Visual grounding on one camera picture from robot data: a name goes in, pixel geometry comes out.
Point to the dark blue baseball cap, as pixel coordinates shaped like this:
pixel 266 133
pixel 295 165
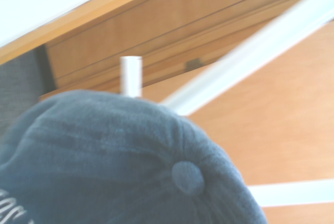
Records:
pixel 104 161

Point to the brass door hinge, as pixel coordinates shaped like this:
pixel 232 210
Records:
pixel 195 64

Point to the wooden drawer cabinet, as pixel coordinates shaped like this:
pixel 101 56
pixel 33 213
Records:
pixel 161 23

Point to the brown wooden door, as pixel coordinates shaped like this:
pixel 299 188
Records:
pixel 274 130

